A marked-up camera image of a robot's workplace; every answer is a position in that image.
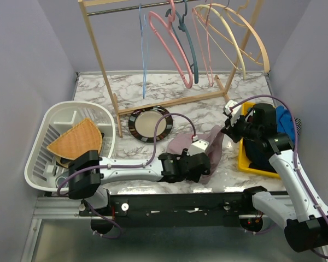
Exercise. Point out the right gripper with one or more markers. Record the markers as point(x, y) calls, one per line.
point(231, 129)

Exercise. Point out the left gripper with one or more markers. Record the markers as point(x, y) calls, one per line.
point(194, 178)

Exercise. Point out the mauve tank top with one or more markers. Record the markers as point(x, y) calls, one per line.
point(214, 152)

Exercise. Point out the light blue wire hanger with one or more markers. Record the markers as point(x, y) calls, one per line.
point(144, 47)

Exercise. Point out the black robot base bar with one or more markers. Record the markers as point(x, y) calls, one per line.
point(177, 210)

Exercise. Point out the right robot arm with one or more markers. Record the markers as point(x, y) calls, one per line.
point(306, 224)

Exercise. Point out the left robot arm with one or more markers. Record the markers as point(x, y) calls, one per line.
point(89, 171)

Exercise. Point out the teal plastic hanger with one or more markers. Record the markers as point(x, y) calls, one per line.
point(182, 27)

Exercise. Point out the wooden curved hanger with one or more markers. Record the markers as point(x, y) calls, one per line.
point(235, 16)

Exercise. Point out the thin pink hanger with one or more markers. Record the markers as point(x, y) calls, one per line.
point(203, 41)

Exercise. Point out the cream plastic hanger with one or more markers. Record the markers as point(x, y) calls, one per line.
point(232, 41)

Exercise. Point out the dark navy garment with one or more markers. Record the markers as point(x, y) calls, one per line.
point(257, 158)

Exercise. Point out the yellow plastic bin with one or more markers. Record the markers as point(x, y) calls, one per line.
point(248, 163)

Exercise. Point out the blue garment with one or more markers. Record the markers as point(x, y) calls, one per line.
point(284, 122)

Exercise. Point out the striped black white garment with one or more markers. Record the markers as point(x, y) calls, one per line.
point(298, 125)

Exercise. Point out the dark rimmed ceramic plate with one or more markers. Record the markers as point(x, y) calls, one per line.
point(142, 122)

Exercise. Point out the woven wicker fan tray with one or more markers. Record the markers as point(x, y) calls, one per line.
point(83, 137)

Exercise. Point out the small cup in rack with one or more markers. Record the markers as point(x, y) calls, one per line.
point(60, 180)

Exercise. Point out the white plastic dish rack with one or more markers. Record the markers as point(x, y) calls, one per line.
point(41, 169)

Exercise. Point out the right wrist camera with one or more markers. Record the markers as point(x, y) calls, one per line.
point(233, 111)

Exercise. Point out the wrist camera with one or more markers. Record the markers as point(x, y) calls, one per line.
point(233, 111)
point(197, 146)

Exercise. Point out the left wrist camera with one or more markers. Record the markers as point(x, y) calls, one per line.
point(197, 146)

